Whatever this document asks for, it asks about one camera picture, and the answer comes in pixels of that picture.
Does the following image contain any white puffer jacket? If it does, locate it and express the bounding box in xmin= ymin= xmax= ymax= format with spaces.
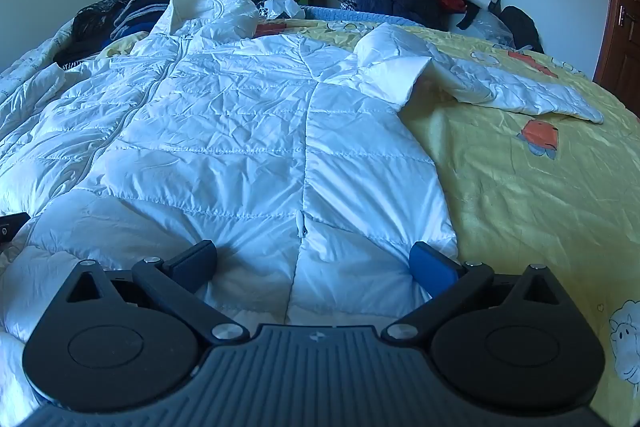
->
xmin=0 ymin=0 xmax=605 ymax=415

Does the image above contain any wooden door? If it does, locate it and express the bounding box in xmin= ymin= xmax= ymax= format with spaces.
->
xmin=592 ymin=0 xmax=640 ymax=118

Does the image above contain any white printed quilt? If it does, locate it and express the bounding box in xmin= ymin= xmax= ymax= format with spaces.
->
xmin=0 ymin=18 xmax=76 ymax=80

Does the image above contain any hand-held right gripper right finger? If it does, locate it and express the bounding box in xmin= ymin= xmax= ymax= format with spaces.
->
xmin=381 ymin=241 xmax=571 ymax=343

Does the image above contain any clear plastic bag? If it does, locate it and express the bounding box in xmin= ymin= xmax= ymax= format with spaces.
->
xmin=457 ymin=14 xmax=516 ymax=48

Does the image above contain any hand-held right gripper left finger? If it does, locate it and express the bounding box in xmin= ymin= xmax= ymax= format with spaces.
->
xmin=50 ymin=239 xmax=251 ymax=344

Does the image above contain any black quilted jacket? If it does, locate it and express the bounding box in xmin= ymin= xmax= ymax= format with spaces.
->
xmin=72 ymin=0 xmax=138 ymax=40

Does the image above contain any blue knitted blanket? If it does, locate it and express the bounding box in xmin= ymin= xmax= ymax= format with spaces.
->
xmin=300 ymin=5 xmax=421 ymax=28

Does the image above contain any black bag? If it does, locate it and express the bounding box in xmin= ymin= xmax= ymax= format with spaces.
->
xmin=500 ymin=6 xmax=546 ymax=54

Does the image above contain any white plastic bag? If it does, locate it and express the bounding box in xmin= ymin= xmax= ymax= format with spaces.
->
xmin=257 ymin=0 xmax=306 ymax=22

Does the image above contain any yellow printed blanket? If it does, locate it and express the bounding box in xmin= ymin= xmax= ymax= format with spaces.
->
xmin=100 ymin=14 xmax=640 ymax=413

